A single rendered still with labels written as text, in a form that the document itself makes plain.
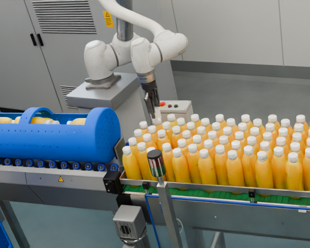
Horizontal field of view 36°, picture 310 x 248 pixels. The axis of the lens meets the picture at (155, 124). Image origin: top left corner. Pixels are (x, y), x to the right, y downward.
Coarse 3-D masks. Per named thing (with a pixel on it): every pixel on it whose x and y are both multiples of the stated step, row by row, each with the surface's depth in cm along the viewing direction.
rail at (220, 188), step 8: (128, 184) 232; (136, 184) 230; (152, 184) 226; (168, 184) 222; (176, 184) 221; (184, 184) 219; (192, 184) 217; (200, 184) 216; (240, 192) 210; (256, 192) 207; (264, 192) 206; (272, 192) 204; (280, 192) 203; (288, 192) 201; (296, 192) 200; (304, 192) 198
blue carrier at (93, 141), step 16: (32, 112) 255; (48, 112) 268; (96, 112) 240; (112, 112) 251; (0, 128) 257; (16, 128) 253; (32, 128) 249; (48, 128) 245; (64, 128) 241; (80, 128) 238; (96, 128) 236; (112, 128) 251; (0, 144) 259; (16, 144) 254; (32, 144) 250; (48, 144) 246; (64, 144) 242; (80, 144) 238; (96, 144) 236; (112, 144) 251; (64, 160) 255; (80, 160) 248; (96, 160) 243
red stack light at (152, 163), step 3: (162, 156) 194; (150, 159) 193; (153, 159) 192; (156, 159) 192; (159, 159) 193; (162, 159) 195; (150, 162) 194; (153, 162) 193; (156, 162) 193; (159, 162) 193; (162, 162) 195; (150, 165) 195; (153, 165) 194; (156, 165) 194; (159, 165) 194
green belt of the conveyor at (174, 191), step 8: (144, 192) 232; (152, 192) 231; (176, 192) 227; (184, 192) 226; (192, 192) 225; (200, 192) 224; (208, 192) 223; (216, 192) 221; (224, 192) 220; (248, 200) 212; (256, 200) 211; (264, 200) 210; (272, 200) 209; (280, 200) 208; (288, 200) 208; (296, 200) 206; (304, 200) 205
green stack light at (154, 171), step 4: (164, 164) 197; (152, 168) 195; (156, 168) 194; (160, 168) 195; (164, 168) 197; (152, 172) 197; (156, 172) 195; (160, 172) 196; (164, 172) 197; (156, 176) 196; (160, 176) 196
